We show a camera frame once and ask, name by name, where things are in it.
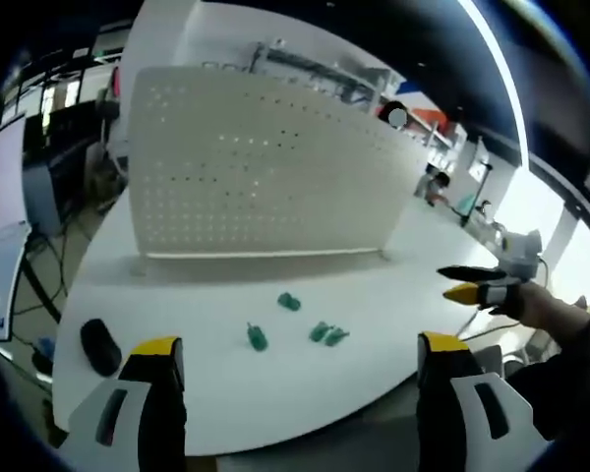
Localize black floor cables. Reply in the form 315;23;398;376
9;210;114;321

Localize black computer mouse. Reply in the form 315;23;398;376
80;318;123;379

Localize white perforated mounting plate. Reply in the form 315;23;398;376
126;66;428;277

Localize metal storage shelf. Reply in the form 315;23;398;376
248;39;404;115

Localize grey cabinet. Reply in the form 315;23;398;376
21;155;63;237

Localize person's dark clothing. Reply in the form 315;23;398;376
506;314;590;440

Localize grey chair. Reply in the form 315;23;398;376
471;343;528;381

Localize black desk stand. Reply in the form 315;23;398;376
459;161;494;228

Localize white ceiling light strip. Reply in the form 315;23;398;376
455;0;531;171

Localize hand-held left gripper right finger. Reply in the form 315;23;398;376
416;330;553;472

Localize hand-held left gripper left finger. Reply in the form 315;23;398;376
57;335;189;472

